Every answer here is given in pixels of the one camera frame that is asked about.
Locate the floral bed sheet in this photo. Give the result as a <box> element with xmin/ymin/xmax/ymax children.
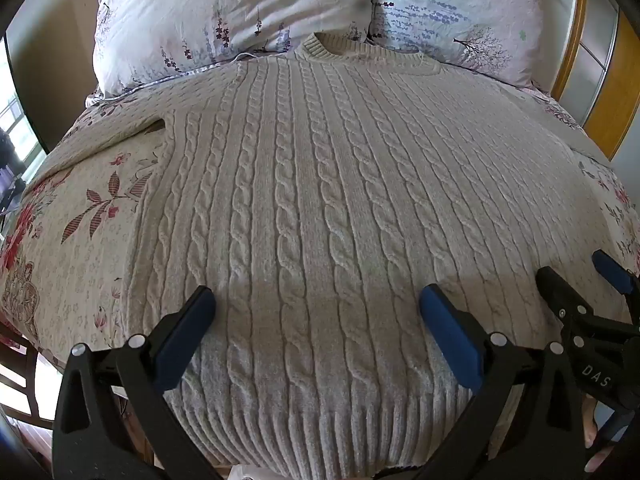
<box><xmin>0</xmin><ymin>72</ymin><xmax>640</xmax><ymax>376</ymax></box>

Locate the cream cable-knit sweater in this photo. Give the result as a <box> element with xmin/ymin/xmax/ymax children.
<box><xmin>37</xmin><ymin>32</ymin><xmax>618</xmax><ymax>473</ymax></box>

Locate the dark wooden chair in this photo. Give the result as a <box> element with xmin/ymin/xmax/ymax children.
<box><xmin>0</xmin><ymin>317</ymin><xmax>58</xmax><ymax>433</ymax></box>

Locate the person's right hand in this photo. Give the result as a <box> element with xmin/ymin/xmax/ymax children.
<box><xmin>581</xmin><ymin>394</ymin><xmax>603</xmax><ymax>463</ymax></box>

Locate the pink floral pillow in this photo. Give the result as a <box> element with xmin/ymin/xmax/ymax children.
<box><xmin>89</xmin><ymin>0</ymin><xmax>383</xmax><ymax>98</ymax></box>

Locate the lavender print pillow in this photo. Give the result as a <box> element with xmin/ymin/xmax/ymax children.
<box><xmin>367</xmin><ymin>0</ymin><xmax>551</xmax><ymax>92</ymax></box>

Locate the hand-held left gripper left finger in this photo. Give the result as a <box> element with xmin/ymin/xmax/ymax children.
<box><xmin>52</xmin><ymin>285</ymin><xmax>221</xmax><ymax>480</ymax></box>

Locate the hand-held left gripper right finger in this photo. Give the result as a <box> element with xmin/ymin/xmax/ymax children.
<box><xmin>414</xmin><ymin>283</ymin><xmax>587</xmax><ymax>480</ymax></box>

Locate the window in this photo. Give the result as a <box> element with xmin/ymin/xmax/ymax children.
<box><xmin>0</xmin><ymin>35</ymin><xmax>43</xmax><ymax>216</ymax></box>

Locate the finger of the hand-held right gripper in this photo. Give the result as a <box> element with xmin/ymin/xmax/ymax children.
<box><xmin>592</xmin><ymin>249</ymin><xmax>640</xmax><ymax>323</ymax></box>
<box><xmin>536</xmin><ymin>266</ymin><xmax>590</xmax><ymax>343</ymax></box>

